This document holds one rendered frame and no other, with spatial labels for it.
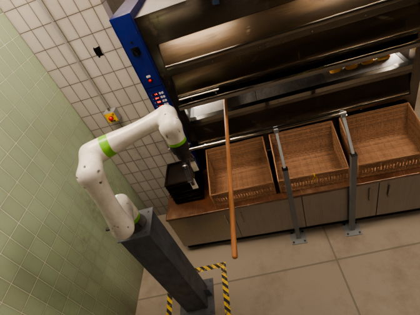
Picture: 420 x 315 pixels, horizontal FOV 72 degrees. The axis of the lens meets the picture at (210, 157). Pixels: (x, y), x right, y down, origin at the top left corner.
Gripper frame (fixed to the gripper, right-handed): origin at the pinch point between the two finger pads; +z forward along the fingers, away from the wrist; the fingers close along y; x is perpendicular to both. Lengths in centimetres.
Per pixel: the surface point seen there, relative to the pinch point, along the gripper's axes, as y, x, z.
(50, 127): -67, -109, -22
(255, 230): -50, 13, 129
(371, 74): -99, 133, 28
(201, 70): -103, 7, -14
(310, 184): -53, 68, 85
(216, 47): -99, 24, -29
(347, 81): -99, 115, 28
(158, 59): -102, -20, -33
